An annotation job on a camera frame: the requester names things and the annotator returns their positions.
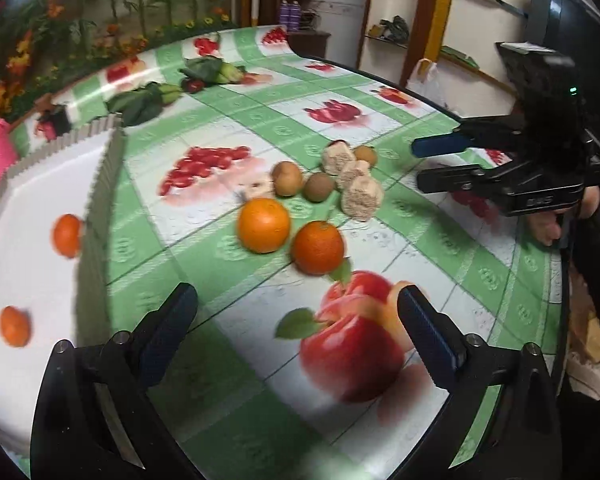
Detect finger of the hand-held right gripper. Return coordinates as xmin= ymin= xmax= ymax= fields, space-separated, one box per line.
xmin=411 ymin=115 xmax=526 ymax=159
xmin=416 ymin=162 xmax=516 ymax=196

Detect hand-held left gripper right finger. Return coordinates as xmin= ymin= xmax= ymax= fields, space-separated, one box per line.
xmin=396 ymin=285 xmax=563 ymax=480

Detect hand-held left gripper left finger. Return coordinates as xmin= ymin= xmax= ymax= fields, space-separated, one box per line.
xmin=30 ymin=282 xmax=201 ymax=480

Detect beige cut fruit piece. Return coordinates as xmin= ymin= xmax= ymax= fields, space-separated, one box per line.
xmin=336 ymin=160 xmax=372 ymax=192
xmin=341 ymin=178 xmax=384 ymax=222
xmin=242 ymin=172 xmax=276 ymax=201
xmin=322 ymin=141 xmax=356 ymax=176

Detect large orange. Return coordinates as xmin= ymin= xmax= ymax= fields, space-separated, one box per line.
xmin=291 ymin=220 xmax=345 ymax=276
xmin=237 ymin=198 xmax=292 ymax=254

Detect white tray with striped sides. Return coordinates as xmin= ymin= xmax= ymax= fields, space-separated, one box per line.
xmin=0 ymin=110 xmax=126 ymax=453

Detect person's right forearm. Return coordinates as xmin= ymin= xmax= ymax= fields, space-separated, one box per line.
xmin=565 ymin=200 xmax=600 ymax=321

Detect person's right hand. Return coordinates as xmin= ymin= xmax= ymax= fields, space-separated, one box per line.
xmin=527 ymin=185 xmax=600 ymax=247

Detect white plastic bag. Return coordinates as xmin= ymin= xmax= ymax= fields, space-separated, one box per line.
xmin=405 ymin=58 xmax=453 ymax=111

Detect green fruit-print tablecloth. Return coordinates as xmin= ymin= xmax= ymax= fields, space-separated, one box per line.
xmin=0 ymin=25 xmax=566 ymax=480

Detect small orange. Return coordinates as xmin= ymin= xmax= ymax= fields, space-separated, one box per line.
xmin=52 ymin=213 xmax=84 ymax=259
xmin=0 ymin=306 xmax=32 ymax=347

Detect wooden side cabinet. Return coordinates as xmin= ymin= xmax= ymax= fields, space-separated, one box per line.
xmin=285 ymin=30 xmax=331 ymax=61

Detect corn cob in husk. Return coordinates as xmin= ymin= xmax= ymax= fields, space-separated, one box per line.
xmin=215 ymin=63 xmax=247 ymax=85

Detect dark leafy greens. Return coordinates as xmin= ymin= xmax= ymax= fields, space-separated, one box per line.
xmin=105 ymin=82 xmax=165 ymax=127
xmin=179 ymin=56 xmax=226 ymax=85

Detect small black box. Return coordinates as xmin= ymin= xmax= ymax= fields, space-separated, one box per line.
xmin=36 ymin=105 xmax=71 ymax=141

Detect wall shelf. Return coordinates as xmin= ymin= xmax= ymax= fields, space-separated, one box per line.
xmin=365 ymin=0 xmax=531 ymax=96

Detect artificial flower wall decoration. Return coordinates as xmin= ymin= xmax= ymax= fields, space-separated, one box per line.
xmin=0 ymin=0 xmax=241 ymax=116

